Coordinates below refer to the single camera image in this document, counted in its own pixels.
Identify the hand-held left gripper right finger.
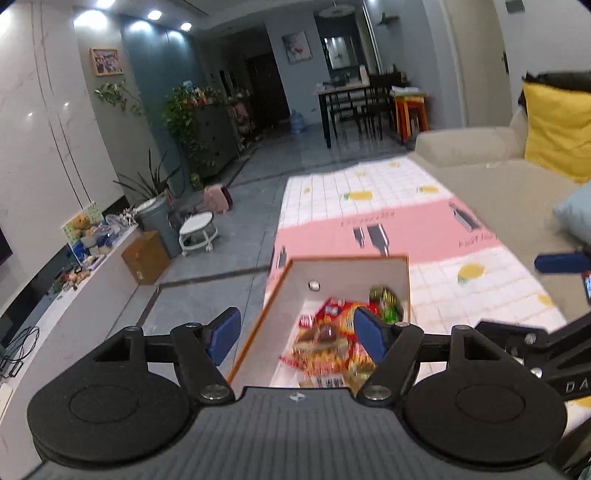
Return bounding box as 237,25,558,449
352,306,511,402

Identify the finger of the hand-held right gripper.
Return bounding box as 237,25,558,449
534,249,591,276
475,313,591,366

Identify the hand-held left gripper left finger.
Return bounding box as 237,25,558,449
83,307,243,403

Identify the green snack packet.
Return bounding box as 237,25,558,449
369,286,402,324

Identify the orange striped snack bag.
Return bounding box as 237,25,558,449
279,344,375,379

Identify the orange cardboard box white inside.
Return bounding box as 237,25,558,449
226,255,411,388

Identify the light blue cushion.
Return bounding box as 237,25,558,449
553,182,591,245

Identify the beige sofa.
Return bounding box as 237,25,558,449
413,108,591,324

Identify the brown cardboard box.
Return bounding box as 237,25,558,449
121,231,171,286

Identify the white wheeled stool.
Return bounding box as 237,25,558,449
178,212,218,257

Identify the lemon print checked tablecloth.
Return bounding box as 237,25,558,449
265,157,591,421

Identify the grey plant pot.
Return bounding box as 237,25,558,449
137,196,183,258

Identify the yellow cushion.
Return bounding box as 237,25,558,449
522,80,591,185

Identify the pink heater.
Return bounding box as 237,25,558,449
203,185,233,214

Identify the white tv console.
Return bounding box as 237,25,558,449
0,222,141,444

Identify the group of small toys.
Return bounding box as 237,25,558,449
60,208,139,289

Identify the long leaf potted plant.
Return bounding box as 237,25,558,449
115,150,181,204

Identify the green bear picture card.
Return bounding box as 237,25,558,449
61,202,105,241

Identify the dark green cabinet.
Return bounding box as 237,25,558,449
194,104,241,178

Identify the shoe rack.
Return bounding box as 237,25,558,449
231,99,262,151

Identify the black dining chair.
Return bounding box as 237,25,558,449
365,74,389,139
339,95,370,139

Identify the orange stool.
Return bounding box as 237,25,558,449
392,90,430,144

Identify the trailing pothos plant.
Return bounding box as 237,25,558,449
164,85,222,167

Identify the black television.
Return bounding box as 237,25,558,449
0,224,14,266

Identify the black dining table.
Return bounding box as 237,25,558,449
315,83,416,148

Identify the pendant lamp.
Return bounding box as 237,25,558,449
318,2,356,19

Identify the black cables bundle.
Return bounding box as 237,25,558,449
0,325,40,377

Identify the hanging wall plant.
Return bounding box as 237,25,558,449
95,80,144,116

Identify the flower wall picture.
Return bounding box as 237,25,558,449
281,32,312,63

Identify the wooden framed wall picture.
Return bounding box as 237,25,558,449
90,47,124,76

